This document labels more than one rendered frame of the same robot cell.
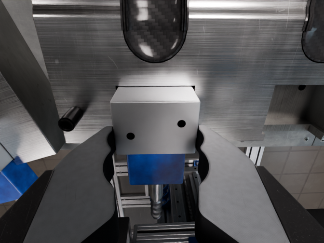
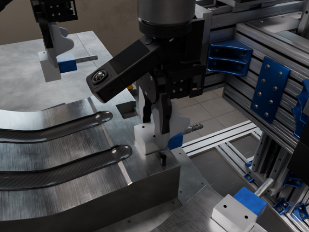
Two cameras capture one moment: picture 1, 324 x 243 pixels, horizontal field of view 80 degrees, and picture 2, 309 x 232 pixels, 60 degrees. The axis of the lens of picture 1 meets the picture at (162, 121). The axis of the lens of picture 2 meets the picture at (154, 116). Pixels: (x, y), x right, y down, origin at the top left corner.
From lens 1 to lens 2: 39 cm
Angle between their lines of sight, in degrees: 43
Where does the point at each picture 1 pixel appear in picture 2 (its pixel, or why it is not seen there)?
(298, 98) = (127, 115)
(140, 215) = not seen: outside the picture
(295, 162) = (197, 116)
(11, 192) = (244, 193)
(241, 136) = not seen: hidden behind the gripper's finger
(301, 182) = (209, 102)
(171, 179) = not seen: hidden behind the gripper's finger
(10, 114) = (193, 208)
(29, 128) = (197, 199)
